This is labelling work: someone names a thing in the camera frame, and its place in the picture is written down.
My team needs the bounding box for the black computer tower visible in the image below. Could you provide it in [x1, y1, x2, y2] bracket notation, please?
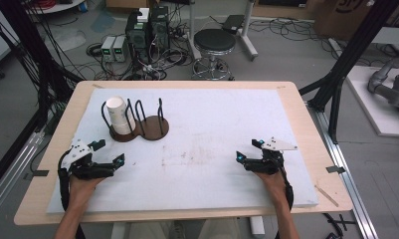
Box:
[149, 5, 171, 52]
[124, 11, 152, 65]

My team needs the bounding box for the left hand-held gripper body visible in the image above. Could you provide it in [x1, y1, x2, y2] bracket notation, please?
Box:
[57, 136, 117, 181]

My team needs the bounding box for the stack of white cups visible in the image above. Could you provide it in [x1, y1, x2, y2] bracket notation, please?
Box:
[105, 96, 137, 135]

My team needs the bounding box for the black flat device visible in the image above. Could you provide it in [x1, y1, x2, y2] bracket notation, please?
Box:
[221, 14, 247, 35]

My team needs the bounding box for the hand-held gripper cable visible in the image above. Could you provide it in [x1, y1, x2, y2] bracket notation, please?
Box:
[57, 149, 73, 212]
[279, 166, 295, 212]

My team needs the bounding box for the grey power supply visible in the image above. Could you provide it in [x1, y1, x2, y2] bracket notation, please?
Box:
[112, 35, 128, 64]
[100, 35, 117, 63]

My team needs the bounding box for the white platform board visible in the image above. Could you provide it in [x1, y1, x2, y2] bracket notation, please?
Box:
[345, 65, 399, 138]

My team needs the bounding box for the thin wooden stick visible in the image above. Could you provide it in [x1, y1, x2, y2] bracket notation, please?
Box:
[313, 184, 340, 208]

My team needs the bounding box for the white table leg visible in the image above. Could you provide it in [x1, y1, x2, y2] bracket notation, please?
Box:
[249, 215, 267, 239]

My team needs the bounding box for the left hand-held gripper cable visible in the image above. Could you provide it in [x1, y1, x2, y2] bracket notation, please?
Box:
[57, 149, 73, 212]

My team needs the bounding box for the right hand-held gripper cable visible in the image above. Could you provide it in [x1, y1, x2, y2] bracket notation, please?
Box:
[279, 166, 295, 212]

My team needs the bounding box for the brown wooden cup rack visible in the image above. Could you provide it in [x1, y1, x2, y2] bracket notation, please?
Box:
[100, 97, 171, 143]

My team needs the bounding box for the white foam mat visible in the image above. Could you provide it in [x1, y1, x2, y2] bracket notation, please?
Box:
[46, 87, 320, 215]

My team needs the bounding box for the aluminium rail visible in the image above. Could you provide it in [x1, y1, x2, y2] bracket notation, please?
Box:
[306, 102, 380, 239]
[0, 131, 46, 224]

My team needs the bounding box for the person's left hand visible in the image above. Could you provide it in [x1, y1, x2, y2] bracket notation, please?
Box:
[69, 175, 105, 201]

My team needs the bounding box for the cardboard box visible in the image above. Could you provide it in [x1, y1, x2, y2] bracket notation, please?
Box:
[313, 0, 376, 42]

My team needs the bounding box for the person's right hand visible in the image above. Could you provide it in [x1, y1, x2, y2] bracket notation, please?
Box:
[254, 170, 288, 198]

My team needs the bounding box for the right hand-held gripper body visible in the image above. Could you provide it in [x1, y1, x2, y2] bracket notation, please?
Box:
[245, 136, 299, 175]

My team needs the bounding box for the black tape piece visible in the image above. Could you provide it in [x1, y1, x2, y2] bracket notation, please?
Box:
[325, 164, 347, 174]
[23, 169, 50, 181]

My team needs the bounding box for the small white box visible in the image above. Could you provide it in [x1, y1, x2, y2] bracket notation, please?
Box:
[136, 7, 151, 24]

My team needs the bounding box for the black metal frame stand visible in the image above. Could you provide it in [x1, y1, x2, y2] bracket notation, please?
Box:
[299, 0, 399, 144]
[0, 0, 84, 197]

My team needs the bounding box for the black round stool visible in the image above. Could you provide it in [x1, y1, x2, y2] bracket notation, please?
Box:
[190, 28, 238, 82]

